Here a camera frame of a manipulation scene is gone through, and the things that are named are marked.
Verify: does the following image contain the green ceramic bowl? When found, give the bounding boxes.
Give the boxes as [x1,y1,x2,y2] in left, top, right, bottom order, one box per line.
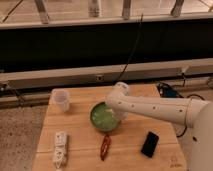
[90,102,119,132]

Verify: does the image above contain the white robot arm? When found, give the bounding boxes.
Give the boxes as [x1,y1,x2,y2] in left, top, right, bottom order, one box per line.
[105,82,213,171]

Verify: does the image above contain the black smartphone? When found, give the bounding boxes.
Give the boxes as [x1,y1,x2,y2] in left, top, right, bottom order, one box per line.
[141,132,159,158]

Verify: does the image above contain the white power strip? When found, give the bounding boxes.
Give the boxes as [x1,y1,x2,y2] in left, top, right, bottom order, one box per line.
[53,131,68,171]

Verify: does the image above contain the clear plastic measuring cup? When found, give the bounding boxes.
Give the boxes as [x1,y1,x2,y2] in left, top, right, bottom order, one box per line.
[52,89,70,112]

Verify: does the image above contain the black cable by arm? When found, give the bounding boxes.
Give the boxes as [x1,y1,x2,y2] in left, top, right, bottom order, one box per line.
[155,81,206,138]

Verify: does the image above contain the black hanging cable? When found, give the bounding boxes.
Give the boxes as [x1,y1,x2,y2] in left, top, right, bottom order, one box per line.
[113,13,145,84]

